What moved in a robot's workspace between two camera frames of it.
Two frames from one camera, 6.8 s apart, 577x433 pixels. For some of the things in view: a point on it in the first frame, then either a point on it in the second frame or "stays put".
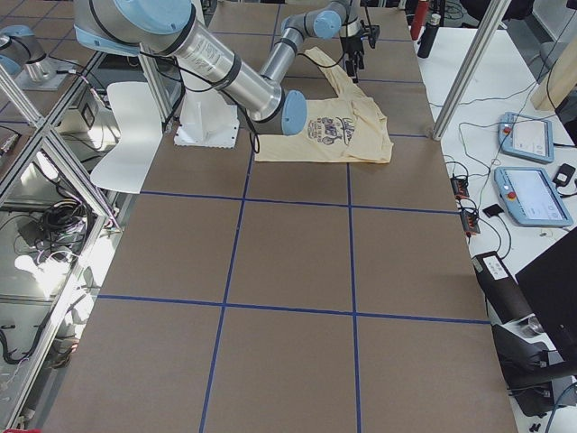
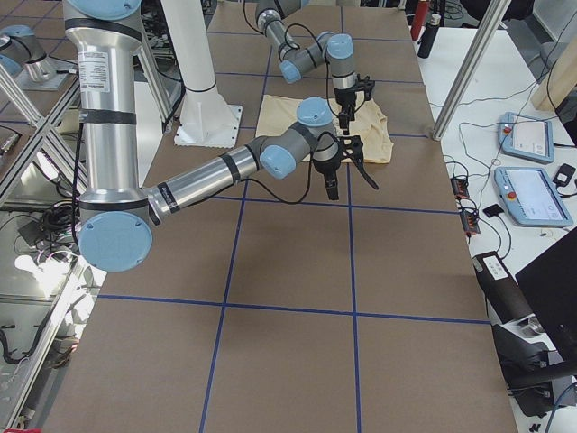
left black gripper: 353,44 -> 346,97
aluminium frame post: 494,18 stays put
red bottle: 421,11 stays put
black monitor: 550,284 stays put
